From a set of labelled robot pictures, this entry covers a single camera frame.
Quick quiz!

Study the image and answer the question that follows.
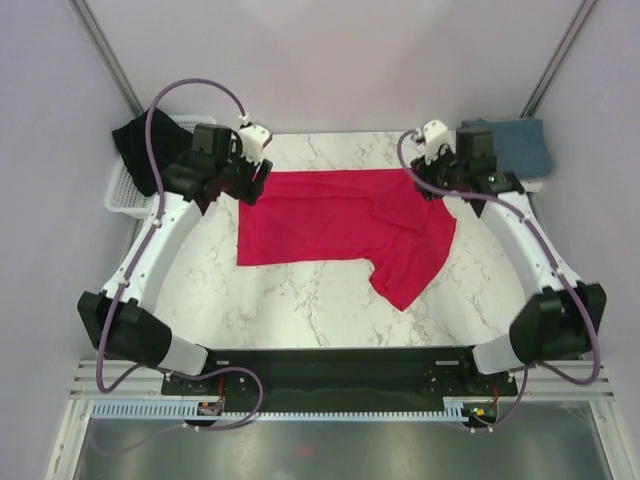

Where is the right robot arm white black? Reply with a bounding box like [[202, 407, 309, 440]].
[[400, 120, 607, 394]]

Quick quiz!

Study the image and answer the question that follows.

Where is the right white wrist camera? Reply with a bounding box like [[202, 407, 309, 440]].
[[411, 119, 449, 158]]

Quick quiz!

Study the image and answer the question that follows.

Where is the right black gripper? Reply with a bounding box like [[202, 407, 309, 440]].
[[410, 140, 467, 203]]

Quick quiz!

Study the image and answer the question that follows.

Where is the blue folded t shirt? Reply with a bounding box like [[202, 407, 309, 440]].
[[461, 118, 553, 180]]

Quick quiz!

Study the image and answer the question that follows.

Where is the black t shirt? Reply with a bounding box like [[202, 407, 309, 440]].
[[112, 109, 192, 197]]

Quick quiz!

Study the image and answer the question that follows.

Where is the left aluminium corner rail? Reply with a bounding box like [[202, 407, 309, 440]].
[[68, 0, 144, 116]]

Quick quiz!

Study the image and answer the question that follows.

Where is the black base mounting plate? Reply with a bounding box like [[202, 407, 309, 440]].
[[161, 347, 518, 411]]

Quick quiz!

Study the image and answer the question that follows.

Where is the white perforated plastic basket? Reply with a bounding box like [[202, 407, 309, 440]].
[[104, 114, 216, 220]]

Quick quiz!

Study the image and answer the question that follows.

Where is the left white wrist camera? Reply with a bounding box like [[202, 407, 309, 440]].
[[237, 114, 273, 165]]

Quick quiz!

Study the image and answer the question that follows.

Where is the aluminium corner rail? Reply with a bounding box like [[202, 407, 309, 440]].
[[68, 0, 144, 116], [519, 0, 600, 118]]

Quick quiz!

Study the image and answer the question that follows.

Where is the red t shirt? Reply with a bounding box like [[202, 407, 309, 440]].
[[237, 169, 457, 311]]

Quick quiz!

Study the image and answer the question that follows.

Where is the right aluminium corner rail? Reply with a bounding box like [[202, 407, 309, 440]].
[[519, 0, 600, 118]]

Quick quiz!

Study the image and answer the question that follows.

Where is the light blue cable duct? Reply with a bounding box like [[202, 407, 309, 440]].
[[91, 398, 497, 422]]

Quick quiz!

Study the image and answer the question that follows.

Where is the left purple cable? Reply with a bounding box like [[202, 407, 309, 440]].
[[89, 77, 266, 457]]

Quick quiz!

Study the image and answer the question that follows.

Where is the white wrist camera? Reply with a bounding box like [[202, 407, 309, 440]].
[[411, 119, 449, 158], [237, 114, 273, 165]]

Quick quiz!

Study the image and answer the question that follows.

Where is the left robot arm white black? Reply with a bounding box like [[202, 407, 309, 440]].
[[77, 123, 272, 393]]

